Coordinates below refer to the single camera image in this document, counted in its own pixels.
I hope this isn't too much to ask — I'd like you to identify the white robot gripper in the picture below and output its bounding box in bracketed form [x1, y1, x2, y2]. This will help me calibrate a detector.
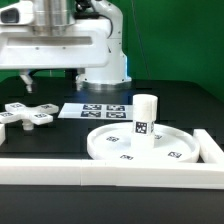
[0, 22, 110, 93]

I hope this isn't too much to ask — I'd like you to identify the white cross-shaped table base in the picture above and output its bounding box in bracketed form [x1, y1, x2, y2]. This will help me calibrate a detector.
[0, 102, 59, 131]

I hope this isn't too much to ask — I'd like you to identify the white round table top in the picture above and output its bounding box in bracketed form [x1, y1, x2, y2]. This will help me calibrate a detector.
[87, 122, 200, 164]

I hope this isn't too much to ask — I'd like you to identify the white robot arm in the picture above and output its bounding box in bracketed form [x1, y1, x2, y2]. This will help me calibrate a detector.
[0, 0, 131, 91]

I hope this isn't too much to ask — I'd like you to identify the white left fence piece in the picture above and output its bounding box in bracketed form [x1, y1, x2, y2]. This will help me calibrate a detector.
[0, 124, 6, 146]

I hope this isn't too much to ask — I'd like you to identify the white marker sheet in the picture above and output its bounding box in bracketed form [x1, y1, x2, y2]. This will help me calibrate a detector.
[58, 103, 132, 120]

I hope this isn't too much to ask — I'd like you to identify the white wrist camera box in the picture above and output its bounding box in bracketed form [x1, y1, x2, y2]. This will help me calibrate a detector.
[0, 0, 34, 26]

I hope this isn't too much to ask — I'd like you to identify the white front fence rail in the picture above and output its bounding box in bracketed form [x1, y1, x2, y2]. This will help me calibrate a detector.
[0, 158, 224, 189]

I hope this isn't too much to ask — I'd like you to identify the white fence rail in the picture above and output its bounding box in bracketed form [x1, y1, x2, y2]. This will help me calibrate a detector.
[0, 158, 224, 189]
[193, 129, 224, 166]

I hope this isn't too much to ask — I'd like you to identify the white right fence rail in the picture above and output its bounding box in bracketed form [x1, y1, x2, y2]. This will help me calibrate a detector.
[193, 129, 224, 166]

